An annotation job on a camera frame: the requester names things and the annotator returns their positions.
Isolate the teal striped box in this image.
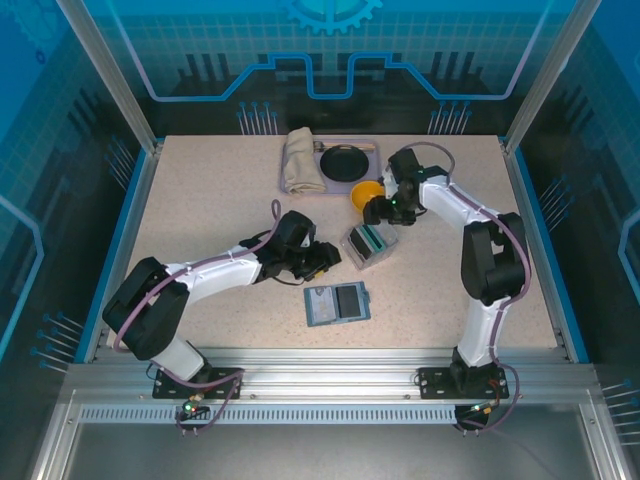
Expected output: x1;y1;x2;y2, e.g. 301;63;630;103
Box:
339;223;401;271

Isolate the teal card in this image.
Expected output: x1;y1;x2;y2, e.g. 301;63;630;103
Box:
360;224;387;252

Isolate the white grey numbered card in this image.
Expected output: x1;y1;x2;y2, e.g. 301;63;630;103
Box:
307;287;340;325

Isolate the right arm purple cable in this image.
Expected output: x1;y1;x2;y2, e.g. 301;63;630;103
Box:
397;141;531;437

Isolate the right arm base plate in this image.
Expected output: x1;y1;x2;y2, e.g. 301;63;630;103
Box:
417;366;510;401

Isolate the black round plate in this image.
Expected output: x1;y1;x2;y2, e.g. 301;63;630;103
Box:
319;144;370;183

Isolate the lavender tray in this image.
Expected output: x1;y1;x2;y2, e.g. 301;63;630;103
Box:
278;137;384;197

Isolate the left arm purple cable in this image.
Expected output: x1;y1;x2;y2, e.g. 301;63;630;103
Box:
112;198;282;437

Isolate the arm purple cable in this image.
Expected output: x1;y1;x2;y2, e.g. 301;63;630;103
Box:
397;141;531;437
112;198;282;437

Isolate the aluminium corner post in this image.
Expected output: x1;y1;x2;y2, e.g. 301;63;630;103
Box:
501;0;605;157
53;0;165;157

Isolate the black card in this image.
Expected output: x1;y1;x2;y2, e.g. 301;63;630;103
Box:
348;228;380;262
337;284;365;320

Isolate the yellow bowl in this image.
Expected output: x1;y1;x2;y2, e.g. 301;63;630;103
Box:
349;180;386;214

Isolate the beige folded cloth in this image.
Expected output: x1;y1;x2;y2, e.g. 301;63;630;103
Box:
283;126;327;195

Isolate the slotted cable duct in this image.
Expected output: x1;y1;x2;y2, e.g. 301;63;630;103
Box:
77;405;459;424

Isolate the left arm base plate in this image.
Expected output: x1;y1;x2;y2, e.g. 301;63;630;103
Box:
152;367;245;401

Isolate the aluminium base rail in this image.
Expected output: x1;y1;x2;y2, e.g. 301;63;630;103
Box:
64;347;596;406

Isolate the aluminium side rail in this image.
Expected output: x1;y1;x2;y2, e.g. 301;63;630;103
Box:
82;144;164;364
501;144;579;364

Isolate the small LED circuit board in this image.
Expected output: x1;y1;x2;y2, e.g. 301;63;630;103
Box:
182;396;210;420
467;397;503;419

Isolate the blue card holder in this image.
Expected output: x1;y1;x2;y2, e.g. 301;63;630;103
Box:
303;280;374;329

